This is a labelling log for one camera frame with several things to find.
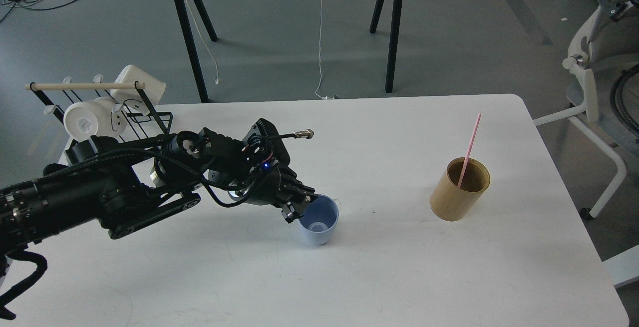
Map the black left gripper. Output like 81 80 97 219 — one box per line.
205 118 318 223

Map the blue plastic cup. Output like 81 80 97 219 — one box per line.
299 194 339 246

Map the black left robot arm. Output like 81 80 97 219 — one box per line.
0 118 317 320

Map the bamboo cylinder holder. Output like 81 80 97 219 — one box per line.
429 158 491 222

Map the white mug upper right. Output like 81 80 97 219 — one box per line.
111 64 167 116

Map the wooden rack dowel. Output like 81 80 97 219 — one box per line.
24 81 146 92

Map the white mug on rack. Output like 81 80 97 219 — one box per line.
62 97 126 141

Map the white office chair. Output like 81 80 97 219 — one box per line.
533 0 639 288

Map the white rope cord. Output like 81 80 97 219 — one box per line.
179 0 221 85

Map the black wire cup rack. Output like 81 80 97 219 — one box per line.
28 75 173 146

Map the white hanging cable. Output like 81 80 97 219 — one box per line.
315 0 340 100

